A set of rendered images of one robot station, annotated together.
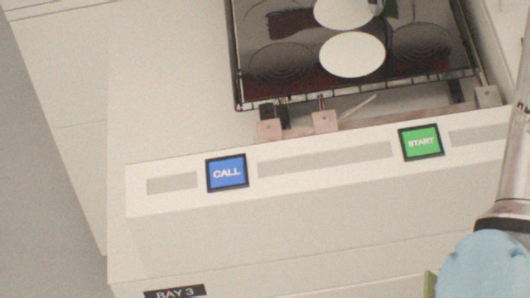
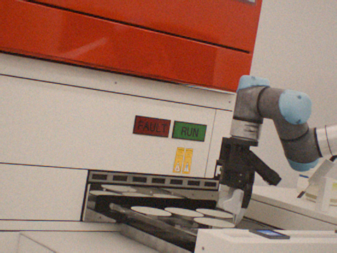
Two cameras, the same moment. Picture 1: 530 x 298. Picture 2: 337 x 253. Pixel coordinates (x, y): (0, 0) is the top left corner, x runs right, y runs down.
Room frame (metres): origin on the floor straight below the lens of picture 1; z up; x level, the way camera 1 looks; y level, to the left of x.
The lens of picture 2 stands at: (0.10, 1.14, 1.19)
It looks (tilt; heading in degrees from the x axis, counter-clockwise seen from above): 3 degrees down; 317
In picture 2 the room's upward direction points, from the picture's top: 10 degrees clockwise
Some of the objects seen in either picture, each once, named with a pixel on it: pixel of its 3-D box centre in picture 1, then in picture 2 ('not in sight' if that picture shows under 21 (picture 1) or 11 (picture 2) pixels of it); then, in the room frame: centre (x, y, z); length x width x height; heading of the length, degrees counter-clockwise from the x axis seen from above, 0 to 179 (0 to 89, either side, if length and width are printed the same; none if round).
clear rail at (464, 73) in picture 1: (359, 88); not in sight; (1.12, -0.15, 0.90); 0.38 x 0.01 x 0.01; 87
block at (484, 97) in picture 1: (491, 111); not in sight; (1.03, -0.33, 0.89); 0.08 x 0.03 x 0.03; 177
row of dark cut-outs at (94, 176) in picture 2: not in sight; (157, 180); (1.52, -0.16, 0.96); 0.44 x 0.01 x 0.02; 87
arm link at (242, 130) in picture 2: not in sight; (246, 131); (1.28, -0.20, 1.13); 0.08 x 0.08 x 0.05
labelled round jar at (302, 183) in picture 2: not in sight; (310, 178); (1.40, -0.65, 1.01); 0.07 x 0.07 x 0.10
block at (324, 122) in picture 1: (327, 136); not in sight; (1.04, -0.09, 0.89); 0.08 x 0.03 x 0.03; 177
